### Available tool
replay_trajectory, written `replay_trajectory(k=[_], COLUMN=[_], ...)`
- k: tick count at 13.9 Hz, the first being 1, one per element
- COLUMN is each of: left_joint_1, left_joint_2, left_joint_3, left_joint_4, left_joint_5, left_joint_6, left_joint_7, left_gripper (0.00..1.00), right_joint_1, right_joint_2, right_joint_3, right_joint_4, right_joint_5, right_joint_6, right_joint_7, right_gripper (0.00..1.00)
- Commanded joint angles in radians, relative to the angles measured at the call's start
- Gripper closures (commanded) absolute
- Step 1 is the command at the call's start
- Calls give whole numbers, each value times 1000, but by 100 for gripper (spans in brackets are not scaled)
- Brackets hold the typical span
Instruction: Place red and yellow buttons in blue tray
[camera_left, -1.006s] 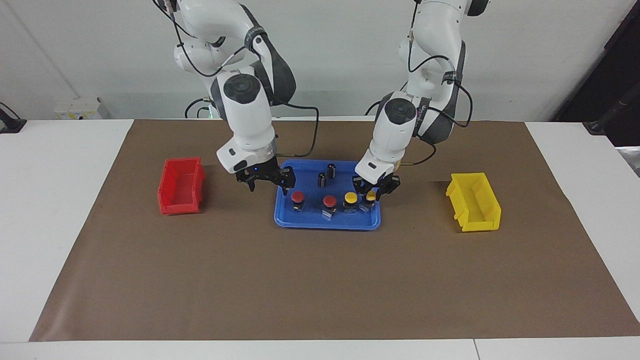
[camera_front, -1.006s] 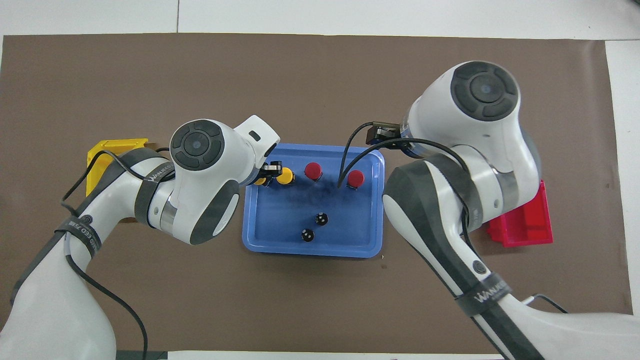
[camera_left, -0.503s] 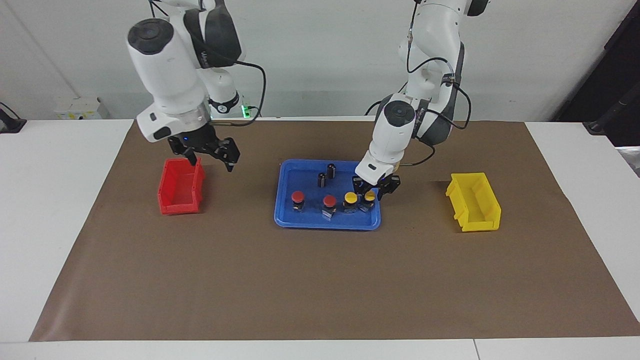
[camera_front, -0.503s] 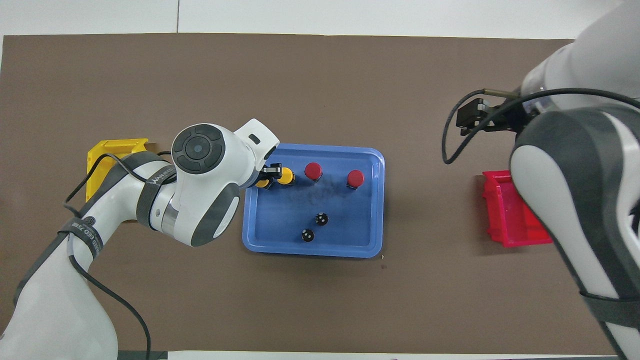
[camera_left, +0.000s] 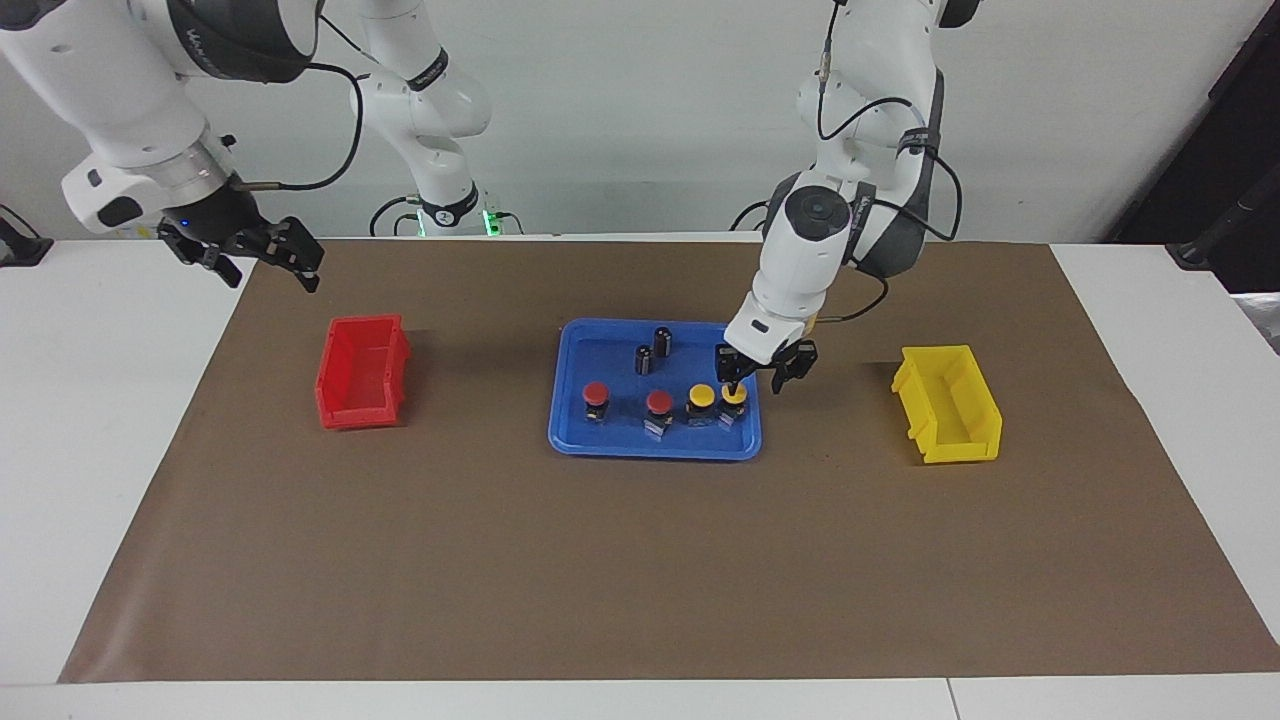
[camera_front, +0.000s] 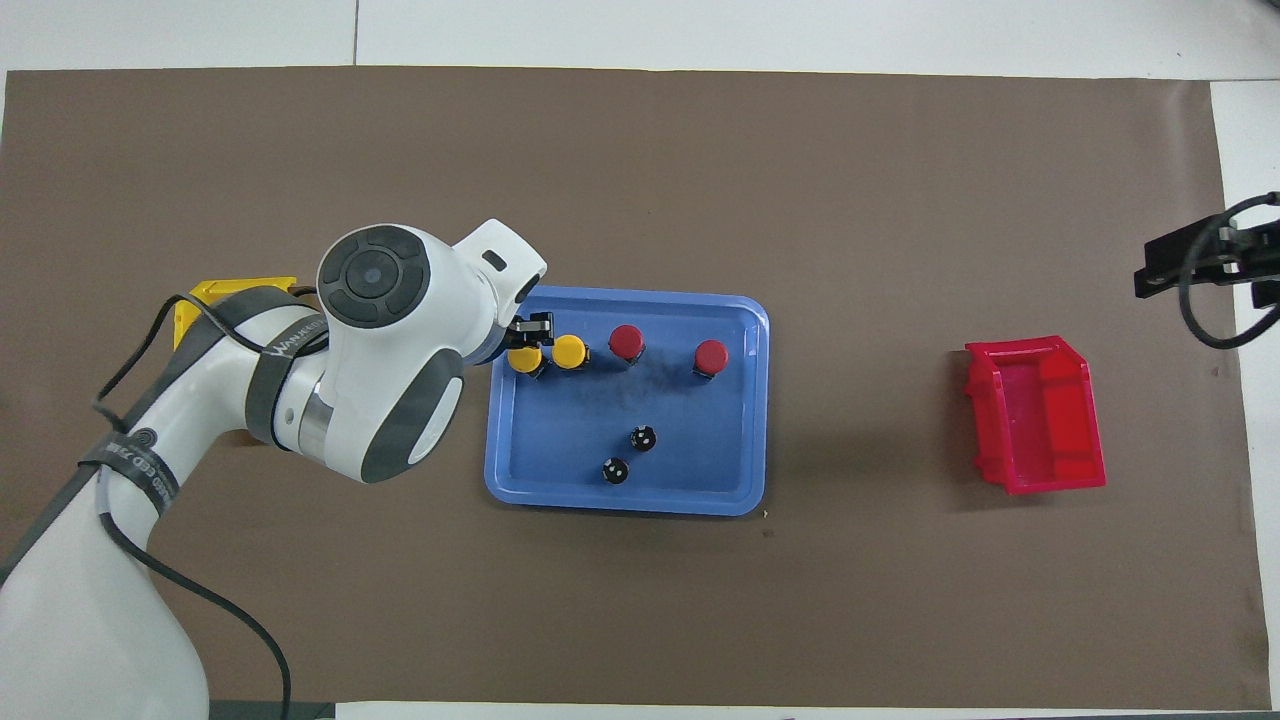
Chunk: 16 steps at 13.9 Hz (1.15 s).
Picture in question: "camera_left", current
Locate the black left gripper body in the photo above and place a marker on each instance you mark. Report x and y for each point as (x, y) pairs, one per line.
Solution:
(765, 358)

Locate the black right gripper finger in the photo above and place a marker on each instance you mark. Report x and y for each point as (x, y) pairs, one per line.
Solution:
(311, 270)
(221, 267)

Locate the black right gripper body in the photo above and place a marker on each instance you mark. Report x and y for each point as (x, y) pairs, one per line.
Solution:
(230, 225)

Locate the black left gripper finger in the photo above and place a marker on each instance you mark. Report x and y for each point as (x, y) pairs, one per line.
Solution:
(733, 378)
(788, 378)

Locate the yellow push button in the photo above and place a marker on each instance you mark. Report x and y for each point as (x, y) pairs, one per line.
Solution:
(735, 403)
(700, 396)

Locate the red push button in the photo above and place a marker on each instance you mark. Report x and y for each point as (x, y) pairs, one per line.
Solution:
(596, 392)
(658, 402)

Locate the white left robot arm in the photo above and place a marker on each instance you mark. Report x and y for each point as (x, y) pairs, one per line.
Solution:
(810, 250)

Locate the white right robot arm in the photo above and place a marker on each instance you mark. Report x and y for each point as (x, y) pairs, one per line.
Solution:
(120, 90)

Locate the blue plastic tray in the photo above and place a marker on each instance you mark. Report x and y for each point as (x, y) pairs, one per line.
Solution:
(620, 440)

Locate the black cylinder component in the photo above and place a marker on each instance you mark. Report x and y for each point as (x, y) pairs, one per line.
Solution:
(662, 342)
(643, 360)

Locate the red plastic bin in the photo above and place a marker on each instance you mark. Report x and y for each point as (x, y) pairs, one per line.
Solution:
(360, 375)

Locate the yellow plastic bin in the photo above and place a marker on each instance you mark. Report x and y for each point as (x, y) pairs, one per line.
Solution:
(950, 410)

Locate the black table clamp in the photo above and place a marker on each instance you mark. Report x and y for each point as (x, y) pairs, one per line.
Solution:
(25, 250)

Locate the brown table mat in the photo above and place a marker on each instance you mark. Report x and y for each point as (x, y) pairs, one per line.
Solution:
(640, 560)

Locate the dark background panel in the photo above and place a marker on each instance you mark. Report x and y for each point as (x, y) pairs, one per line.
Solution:
(1200, 150)

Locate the silver metal object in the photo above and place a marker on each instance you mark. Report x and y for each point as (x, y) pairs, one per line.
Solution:
(1262, 320)

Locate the black stand mount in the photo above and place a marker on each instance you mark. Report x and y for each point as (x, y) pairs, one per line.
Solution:
(1195, 255)

